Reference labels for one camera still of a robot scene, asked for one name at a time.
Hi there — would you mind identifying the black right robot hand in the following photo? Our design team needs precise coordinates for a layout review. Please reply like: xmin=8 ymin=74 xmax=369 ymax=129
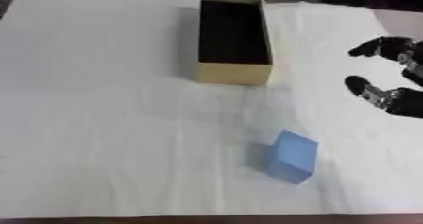
xmin=344 ymin=36 xmax=423 ymax=119

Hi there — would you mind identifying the tan cardboard box black inside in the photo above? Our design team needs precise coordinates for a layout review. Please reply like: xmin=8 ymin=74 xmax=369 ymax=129
xmin=195 ymin=0 xmax=275 ymax=86

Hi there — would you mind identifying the blue cube block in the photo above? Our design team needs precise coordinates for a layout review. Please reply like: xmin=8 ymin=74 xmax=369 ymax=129
xmin=262 ymin=129 xmax=321 ymax=185

